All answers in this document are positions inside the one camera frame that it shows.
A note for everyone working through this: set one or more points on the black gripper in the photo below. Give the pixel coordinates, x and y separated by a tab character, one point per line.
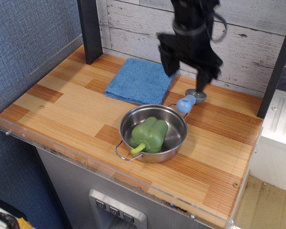
194	51

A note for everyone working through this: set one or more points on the blue and grey toy spoon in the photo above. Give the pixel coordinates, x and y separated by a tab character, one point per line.
192	97

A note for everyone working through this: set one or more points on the small steel pot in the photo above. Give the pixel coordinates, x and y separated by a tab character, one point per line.
176	134

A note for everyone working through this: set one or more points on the green toy bell pepper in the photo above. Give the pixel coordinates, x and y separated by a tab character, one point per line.
148	136

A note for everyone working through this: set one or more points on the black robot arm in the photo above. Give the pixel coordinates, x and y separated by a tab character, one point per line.
192	17

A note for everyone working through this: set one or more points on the blue folded cloth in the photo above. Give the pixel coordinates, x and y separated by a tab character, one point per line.
140	82

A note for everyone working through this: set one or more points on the white toy sink unit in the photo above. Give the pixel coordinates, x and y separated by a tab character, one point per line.
268	161

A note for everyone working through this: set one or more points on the grey toy fridge cabinet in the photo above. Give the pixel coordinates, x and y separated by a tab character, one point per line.
72	184

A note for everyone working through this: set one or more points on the silver dispenser button panel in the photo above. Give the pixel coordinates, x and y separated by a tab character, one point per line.
113	214

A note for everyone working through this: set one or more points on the clear acrylic table guard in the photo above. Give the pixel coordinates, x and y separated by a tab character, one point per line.
202	179

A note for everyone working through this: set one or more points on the yellow object at corner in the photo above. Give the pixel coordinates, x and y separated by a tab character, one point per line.
23	224

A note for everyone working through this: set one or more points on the dark right frame post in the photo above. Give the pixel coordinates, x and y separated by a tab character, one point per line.
273	82

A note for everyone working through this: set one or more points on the dark frame post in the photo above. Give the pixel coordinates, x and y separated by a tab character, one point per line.
90	29
273	82

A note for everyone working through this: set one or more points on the dark left frame post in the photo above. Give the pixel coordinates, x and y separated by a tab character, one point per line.
90	29

